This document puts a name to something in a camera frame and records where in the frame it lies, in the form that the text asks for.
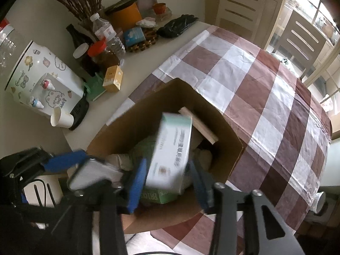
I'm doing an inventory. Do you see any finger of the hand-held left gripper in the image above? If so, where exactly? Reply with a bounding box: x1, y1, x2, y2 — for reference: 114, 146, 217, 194
16, 147, 89, 177

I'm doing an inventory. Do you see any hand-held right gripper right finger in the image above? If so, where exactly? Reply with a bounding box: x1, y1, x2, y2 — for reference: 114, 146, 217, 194
189, 159, 306, 255

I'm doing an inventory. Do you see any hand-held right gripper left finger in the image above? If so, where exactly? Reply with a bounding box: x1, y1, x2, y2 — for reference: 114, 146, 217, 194
48, 159, 148, 255

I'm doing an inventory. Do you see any green brick toy box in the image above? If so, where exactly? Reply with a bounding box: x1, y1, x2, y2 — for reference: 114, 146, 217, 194
130, 135, 181, 204

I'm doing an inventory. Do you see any white rectangular case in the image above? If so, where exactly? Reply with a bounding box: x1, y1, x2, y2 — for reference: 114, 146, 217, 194
66, 158, 123, 192

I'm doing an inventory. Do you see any white green medicine box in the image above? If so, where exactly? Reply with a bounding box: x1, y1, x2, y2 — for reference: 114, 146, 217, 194
146, 112, 193, 195

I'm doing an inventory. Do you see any thin wooden board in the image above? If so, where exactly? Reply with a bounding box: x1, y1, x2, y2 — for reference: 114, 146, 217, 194
178, 107, 219, 144

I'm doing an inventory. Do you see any brown cardboard box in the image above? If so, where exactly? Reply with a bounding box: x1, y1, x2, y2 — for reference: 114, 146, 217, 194
86, 78, 245, 234

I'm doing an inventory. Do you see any clear plastic container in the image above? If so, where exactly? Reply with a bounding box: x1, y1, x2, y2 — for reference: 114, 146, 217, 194
137, 0, 158, 13

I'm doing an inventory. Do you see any white slatted chair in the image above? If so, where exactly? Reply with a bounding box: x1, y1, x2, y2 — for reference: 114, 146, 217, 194
23, 175, 67, 208

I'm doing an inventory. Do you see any white paper cup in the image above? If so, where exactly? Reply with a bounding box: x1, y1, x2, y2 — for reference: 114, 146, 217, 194
50, 107, 74, 129

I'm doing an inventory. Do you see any white cartoon water dispenser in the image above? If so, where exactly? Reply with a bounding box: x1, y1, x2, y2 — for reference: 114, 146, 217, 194
4, 40, 85, 117

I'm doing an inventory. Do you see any small yellow box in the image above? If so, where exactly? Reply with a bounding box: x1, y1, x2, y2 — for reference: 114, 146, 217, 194
103, 65, 124, 93

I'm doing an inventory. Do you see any red lid jar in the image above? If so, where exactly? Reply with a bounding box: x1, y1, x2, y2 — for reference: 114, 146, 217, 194
88, 39, 120, 72

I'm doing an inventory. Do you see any patterned trash bin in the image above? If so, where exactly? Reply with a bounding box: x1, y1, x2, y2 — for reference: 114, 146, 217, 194
313, 191, 327, 213

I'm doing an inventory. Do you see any clear water jug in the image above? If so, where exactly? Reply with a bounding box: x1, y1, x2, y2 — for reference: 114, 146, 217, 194
0, 18, 25, 73

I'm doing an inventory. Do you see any brown white checkered tablecloth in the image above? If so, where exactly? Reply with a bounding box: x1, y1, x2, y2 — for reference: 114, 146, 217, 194
106, 25, 333, 255

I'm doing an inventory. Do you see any clear water bottle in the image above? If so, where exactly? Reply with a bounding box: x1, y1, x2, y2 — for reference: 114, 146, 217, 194
90, 13, 126, 59

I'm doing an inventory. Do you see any woven basket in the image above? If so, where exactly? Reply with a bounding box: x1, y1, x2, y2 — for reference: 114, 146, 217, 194
125, 28, 160, 52

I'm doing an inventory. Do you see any blue tissue pack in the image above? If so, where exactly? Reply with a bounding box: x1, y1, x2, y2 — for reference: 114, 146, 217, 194
123, 27, 145, 45

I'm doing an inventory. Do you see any orange canister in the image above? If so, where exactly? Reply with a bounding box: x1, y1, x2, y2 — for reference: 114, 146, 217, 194
105, 0, 143, 32

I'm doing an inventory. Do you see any crumpled white tissue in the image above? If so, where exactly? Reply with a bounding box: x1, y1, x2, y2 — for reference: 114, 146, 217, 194
137, 17, 158, 28

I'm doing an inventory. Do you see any black plastic bag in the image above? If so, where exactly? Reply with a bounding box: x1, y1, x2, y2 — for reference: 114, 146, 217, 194
157, 14, 199, 38

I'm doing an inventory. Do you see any beige wooden chair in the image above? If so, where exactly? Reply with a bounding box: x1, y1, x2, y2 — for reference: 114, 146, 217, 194
276, 11, 328, 86

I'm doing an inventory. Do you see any beige slatted cabinet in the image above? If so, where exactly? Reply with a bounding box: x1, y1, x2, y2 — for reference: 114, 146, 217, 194
215, 0, 283, 42

